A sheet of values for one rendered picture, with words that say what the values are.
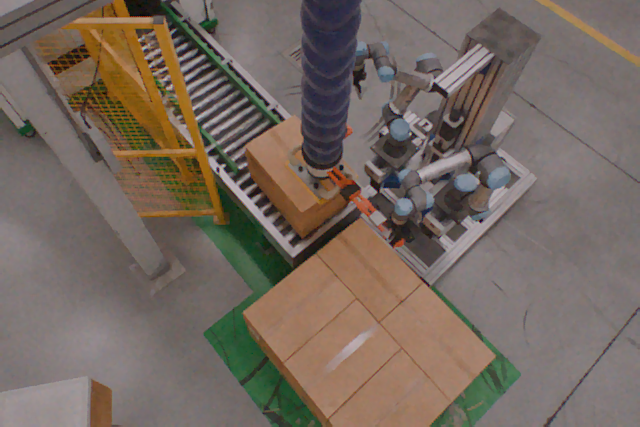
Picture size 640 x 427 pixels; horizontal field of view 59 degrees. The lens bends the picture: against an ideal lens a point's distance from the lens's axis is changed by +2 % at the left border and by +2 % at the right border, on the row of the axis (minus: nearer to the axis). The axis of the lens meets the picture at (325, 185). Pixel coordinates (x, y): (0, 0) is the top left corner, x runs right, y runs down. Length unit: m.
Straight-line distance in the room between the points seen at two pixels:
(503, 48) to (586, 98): 2.86
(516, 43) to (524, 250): 2.16
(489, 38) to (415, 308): 1.72
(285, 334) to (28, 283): 2.00
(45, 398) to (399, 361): 1.89
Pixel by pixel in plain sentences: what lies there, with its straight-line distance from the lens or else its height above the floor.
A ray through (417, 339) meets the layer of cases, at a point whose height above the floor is 0.54.
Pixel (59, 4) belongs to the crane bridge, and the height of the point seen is 3.01.
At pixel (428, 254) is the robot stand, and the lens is 4.12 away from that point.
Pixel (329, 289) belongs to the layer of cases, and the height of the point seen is 0.54.
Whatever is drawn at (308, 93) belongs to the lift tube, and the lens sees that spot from 2.49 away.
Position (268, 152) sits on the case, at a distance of 3.54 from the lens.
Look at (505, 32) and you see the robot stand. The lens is 2.82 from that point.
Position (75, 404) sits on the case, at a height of 1.02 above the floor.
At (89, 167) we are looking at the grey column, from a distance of 2.96.
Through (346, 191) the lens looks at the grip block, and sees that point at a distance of 3.02.
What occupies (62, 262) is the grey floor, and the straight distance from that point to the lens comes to 4.58.
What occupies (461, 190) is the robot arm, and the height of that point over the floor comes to 1.26.
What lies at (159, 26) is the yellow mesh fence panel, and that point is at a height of 2.09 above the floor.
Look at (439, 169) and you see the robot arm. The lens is 2.77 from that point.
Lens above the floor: 3.96
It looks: 62 degrees down
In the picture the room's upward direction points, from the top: 4 degrees clockwise
